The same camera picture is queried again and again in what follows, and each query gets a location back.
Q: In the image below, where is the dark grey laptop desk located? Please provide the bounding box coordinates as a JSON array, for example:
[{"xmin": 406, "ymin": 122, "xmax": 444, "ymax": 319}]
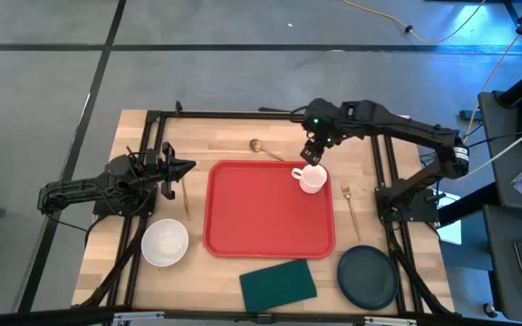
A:
[{"xmin": 482, "ymin": 203, "xmax": 522, "ymax": 325}]

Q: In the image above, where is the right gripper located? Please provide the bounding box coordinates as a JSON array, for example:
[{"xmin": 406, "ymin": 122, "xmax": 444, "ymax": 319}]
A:
[{"xmin": 300, "ymin": 97, "xmax": 343, "ymax": 167}]

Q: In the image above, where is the white cable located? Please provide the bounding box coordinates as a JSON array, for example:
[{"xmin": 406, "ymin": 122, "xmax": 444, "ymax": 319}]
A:
[{"xmin": 467, "ymin": 117, "xmax": 522, "ymax": 177}]

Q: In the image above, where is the gold fork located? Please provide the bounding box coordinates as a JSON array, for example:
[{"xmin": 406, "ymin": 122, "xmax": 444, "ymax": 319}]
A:
[{"xmin": 340, "ymin": 182, "xmax": 363, "ymax": 243}]

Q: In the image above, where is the black diagonal beam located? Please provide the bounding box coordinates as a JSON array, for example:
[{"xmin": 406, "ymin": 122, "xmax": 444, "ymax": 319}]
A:
[{"xmin": 437, "ymin": 183, "xmax": 505, "ymax": 227}]

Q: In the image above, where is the white bowl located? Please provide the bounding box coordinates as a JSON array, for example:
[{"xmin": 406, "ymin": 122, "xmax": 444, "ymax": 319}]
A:
[{"xmin": 140, "ymin": 218, "xmax": 190, "ymax": 268}]

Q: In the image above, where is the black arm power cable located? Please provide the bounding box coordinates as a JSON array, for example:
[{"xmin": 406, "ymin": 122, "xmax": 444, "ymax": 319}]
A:
[{"xmin": 45, "ymin": 211, "xmax": 103, "ymax": 245}]

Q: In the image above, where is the gold knife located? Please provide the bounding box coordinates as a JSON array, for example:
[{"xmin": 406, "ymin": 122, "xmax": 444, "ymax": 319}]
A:
[{"xmin": 180, "ymin": 177, "xmax": 191, "ymax": 222}]

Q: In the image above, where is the dark blue plate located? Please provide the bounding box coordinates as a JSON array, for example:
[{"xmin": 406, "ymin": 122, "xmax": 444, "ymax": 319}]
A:
[{"xmin": 336, "ymin": 244, "xmax": 400, "ymax": 312}]

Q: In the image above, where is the gold spoon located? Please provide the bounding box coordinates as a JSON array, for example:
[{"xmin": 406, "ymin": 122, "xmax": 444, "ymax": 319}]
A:
[{"xmin": 248, "ymin": 138, "xmax": 285, "ymax": 163}]

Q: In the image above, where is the white mug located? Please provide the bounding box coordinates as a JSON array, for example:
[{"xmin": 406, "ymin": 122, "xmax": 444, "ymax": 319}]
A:
[{"xmin": 290, "ymin": 163, "xmax": 329, "ymax": 196}]

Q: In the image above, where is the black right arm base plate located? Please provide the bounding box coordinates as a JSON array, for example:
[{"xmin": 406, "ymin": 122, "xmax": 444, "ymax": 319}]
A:
[{"xmin": 375, "ymin": 185, "xmax": 441, "ymax": 224}]

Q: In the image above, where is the dark grey side desk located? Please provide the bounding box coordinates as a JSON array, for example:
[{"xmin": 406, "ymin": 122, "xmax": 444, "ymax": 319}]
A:
[{"xmin": 477, "ymin": 90, "xmax": 522, "ymax": 212}]

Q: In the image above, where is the black aluminium table frame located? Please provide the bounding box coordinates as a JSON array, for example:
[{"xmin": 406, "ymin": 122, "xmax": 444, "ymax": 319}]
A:
[{"xmin": 72, "ymin": 100, "xmax": 459, "ymax": 318}]

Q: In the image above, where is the dark green napkin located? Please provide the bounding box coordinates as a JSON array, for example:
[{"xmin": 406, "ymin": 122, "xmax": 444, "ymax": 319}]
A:
[{"xmin": 238, "ymin": 258, "xmax": 318, "ymax": 314}]

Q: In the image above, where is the black camera mount beam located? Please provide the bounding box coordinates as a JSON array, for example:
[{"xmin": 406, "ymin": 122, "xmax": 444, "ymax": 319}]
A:
[{"xmin": 0, "ymin": 305, "xmax": 522, "ymax": 326}]

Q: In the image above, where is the red plastic tray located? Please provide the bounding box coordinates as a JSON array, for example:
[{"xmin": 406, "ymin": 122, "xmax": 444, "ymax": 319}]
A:
[{"xmin": 202, "ymin": 159, "xmax": 337, "ymax": 260}]

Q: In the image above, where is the yellow floor cable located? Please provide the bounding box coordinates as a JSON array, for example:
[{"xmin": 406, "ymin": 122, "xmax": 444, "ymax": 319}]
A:
[{"xmin": 341, "ymin": 0, "xmax": 488, "ymax": 46}]

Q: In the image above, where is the cream cable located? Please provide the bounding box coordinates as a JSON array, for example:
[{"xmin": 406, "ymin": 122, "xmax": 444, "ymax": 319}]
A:
[{"xmin": 462, "ymin": 2, "xmax": 522, "ymax": 141}]

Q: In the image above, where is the silver bracket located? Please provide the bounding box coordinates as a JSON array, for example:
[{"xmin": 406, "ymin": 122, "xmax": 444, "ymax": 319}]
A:
[
  {"xmin": 112, "ymin": 311, "xmax": 166, "ymax": 325},
  {"xmin": 362, "ymin": 315, "xmax": 419, "ymax": 326}
]

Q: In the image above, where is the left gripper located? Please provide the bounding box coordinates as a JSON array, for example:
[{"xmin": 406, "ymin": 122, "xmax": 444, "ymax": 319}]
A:
[{"xmin": 145, "ymin": 141, "xmax": 197, "ymax": 201}]

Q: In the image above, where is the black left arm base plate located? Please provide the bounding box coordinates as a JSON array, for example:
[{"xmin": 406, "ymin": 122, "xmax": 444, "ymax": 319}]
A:
[{"xmin": 92, "ymin": 179, "xmax": 158, "ymax": 217}]

